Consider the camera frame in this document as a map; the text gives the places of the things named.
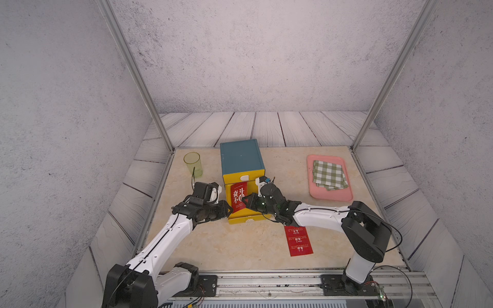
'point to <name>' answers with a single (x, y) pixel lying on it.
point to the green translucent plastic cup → (192, 160)
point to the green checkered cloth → (328, 176)
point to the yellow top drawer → (243, 176)
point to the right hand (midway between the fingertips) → (241, 200)
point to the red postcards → (298, 240)
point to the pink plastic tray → (345, 194)
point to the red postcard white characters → (239, 190)
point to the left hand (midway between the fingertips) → (233, 210)
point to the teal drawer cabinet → (241, 157)
